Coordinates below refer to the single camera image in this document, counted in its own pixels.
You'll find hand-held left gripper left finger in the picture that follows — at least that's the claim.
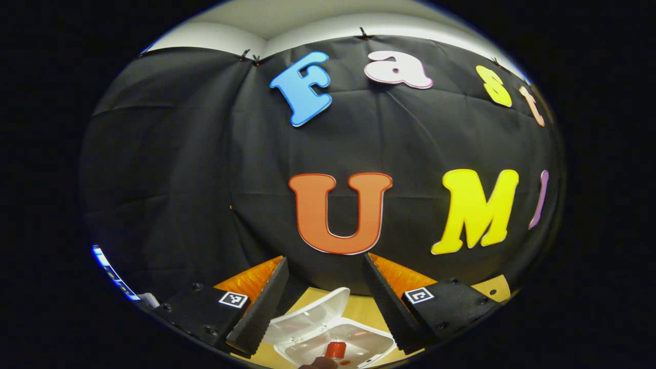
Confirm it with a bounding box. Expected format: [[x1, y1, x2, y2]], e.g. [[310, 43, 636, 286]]
[[152, 256, 290, 358]]

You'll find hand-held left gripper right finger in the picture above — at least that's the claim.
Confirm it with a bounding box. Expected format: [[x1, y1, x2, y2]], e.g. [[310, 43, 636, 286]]
[[362, 253, 505, 355]]

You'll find white desktop garbage bin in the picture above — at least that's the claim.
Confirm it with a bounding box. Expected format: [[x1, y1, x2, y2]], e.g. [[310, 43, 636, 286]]
[[260, 287, 398, 369]]

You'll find wooden desktop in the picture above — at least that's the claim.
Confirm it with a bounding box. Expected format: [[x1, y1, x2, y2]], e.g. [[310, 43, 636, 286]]
[[231, 274, 512, 369]]

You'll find black backdrop cloth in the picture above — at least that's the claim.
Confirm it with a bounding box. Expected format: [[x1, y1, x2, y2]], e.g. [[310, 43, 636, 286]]
[[79, 35, 564, 308]]

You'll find computer monitor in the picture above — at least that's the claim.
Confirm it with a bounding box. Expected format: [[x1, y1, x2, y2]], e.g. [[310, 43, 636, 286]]
[[91, 244, 140, 301]]

